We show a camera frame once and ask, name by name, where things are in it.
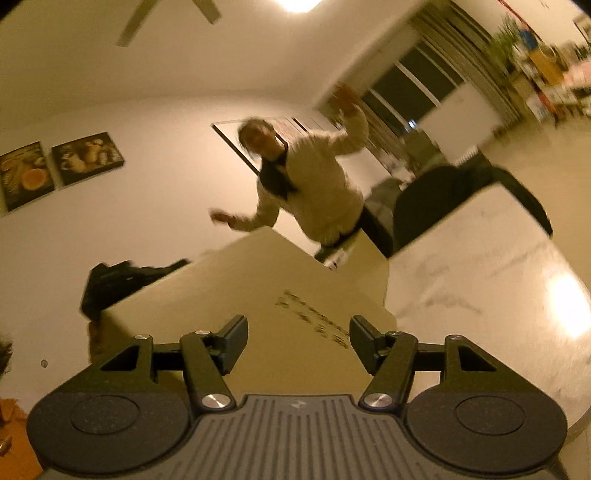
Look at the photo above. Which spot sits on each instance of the dark green chair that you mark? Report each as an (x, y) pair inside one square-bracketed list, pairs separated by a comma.
[(429, 207), (521, 198)]

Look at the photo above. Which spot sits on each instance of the green potted plant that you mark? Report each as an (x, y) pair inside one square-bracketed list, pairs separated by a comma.
[(503, 41)]

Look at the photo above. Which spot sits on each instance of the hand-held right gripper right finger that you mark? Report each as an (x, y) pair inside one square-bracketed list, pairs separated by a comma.
[(364, 346)]

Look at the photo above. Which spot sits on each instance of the ceiling fan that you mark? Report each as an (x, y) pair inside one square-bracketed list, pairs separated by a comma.
[(138, 18)]

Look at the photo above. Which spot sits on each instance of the grey curtain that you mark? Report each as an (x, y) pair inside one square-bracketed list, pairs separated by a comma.
[(466, 46)]

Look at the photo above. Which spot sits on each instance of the white marble desktop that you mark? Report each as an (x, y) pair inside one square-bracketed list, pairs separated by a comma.
[(485, 286)]

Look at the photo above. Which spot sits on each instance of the white panel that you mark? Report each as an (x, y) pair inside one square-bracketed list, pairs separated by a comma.
[(466, 120)]

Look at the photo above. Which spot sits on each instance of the cluttered shelf unit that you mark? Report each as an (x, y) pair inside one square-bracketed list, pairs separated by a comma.
[(554, 78)]

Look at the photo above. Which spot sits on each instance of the dark painting with pale bread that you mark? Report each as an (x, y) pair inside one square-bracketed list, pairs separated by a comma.
[(87, 159)]

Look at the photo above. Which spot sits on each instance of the wooden door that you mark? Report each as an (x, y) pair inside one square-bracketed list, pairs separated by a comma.
[(14, 438)]

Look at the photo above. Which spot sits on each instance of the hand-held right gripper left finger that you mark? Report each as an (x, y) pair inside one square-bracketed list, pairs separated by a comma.
[(233, 344)]

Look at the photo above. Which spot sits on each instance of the dark painting with orange pie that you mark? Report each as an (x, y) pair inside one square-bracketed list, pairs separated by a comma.
[(27, 177)]

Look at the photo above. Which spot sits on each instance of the dark window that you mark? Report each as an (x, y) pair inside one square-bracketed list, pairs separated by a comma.
[(406, 87)]

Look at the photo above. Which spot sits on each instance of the beige box lid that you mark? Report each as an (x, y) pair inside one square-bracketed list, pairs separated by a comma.
[(258, 286)]

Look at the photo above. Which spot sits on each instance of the ceiling lamp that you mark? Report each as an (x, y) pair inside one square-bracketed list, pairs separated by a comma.
[(300, 3)]

